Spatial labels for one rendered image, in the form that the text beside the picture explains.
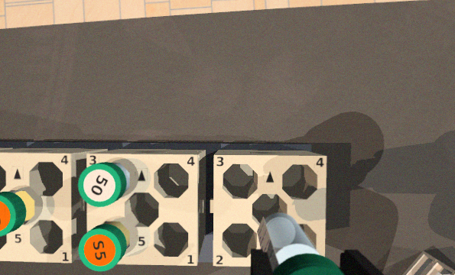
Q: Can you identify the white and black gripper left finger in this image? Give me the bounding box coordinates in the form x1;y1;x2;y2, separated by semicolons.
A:
250;249;274;275

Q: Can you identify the sample tube s5 with green cap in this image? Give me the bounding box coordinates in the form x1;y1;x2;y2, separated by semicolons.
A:
79;222;130;272

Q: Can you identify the cream tube rack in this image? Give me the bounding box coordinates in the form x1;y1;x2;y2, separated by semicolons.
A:
402;251;455;275

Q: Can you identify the grey flat tray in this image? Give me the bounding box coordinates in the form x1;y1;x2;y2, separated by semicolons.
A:
0;141;311;263

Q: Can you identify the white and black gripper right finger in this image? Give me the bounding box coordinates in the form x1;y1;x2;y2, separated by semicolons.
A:
340;250;384;275

